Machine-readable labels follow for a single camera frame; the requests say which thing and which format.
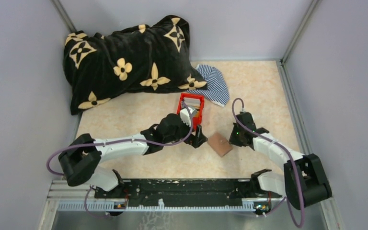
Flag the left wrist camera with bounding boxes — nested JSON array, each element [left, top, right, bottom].
[[179, 107, 195, 127]]

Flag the red plastic bin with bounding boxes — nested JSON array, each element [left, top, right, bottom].
[[176, 92, 205, 131]]

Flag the blue striped cloth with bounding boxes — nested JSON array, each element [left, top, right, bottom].
[[185, 64, 230, 107]]

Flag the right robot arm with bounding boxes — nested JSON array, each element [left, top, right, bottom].
[[229, 112, 333, 210]]

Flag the pink leather card holder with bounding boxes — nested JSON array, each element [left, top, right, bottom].
[[207, 132, 233, 158]]

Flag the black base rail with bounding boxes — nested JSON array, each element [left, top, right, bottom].
[[94, 179, 280, 207]]

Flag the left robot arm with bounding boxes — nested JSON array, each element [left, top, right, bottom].
[[58, 108, 207, 192]]

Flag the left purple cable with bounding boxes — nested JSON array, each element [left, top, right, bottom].
[[46, 102, 195, 219]]

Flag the grey cards in bin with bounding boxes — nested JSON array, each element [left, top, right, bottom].
[[183, 97, 201, 109]]

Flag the black floral blanket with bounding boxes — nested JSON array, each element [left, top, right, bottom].
[[63, 15, 208, 115]]

